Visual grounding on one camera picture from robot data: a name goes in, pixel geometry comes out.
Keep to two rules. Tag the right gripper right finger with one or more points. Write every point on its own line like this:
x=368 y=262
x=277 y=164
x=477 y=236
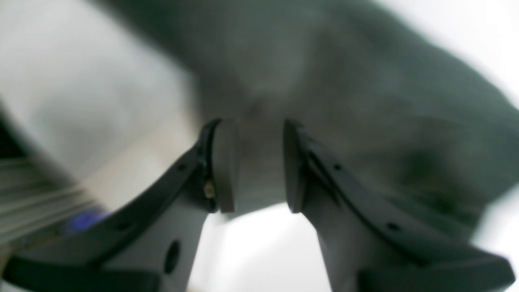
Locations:
x=368 y=244

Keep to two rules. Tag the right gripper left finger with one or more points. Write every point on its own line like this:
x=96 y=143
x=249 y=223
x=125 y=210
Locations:
x=148 y=245

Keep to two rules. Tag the dark grey T-shirt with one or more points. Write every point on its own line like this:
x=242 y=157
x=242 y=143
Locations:
x=411 y=121

